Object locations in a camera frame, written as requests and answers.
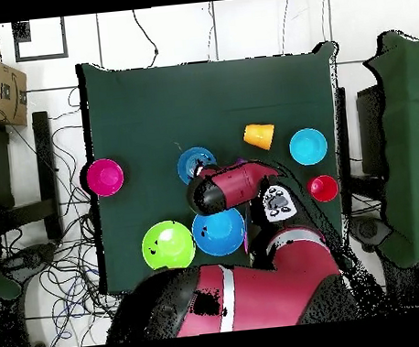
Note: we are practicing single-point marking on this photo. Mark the black box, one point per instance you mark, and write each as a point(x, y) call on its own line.
point(370, 128)

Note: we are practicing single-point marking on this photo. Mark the orange cup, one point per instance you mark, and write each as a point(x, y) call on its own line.
point(259, 136)

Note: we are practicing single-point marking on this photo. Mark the large green bowl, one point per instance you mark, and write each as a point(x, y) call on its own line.
point(168, 245)

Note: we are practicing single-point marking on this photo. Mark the black square floor frame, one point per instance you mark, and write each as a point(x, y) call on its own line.
point(21, 33)

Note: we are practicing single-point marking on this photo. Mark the small red bowl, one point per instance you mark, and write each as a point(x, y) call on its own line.
point(105, 177)

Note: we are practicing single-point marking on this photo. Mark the cardboard box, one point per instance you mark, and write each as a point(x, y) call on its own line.
point(7, 97)

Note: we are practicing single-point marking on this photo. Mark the translucent blue bowl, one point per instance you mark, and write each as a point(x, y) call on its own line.
point(188, 161)

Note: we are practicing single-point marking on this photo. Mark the red cup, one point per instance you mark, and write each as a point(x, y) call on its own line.
point(323, 188)

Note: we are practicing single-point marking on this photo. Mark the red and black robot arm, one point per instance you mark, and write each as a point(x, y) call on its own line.
point(239, 181)

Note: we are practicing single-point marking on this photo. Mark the black bench frame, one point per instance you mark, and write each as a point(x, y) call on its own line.
point(44, 160)

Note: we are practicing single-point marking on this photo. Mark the dark green table cloth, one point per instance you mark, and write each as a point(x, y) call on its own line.
point(152, 112)

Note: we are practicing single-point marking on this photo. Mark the small cyan bowl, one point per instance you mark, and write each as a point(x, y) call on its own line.
point(308, 146)

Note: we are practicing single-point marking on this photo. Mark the large blue bowl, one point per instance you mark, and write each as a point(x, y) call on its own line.
point(219, 235)

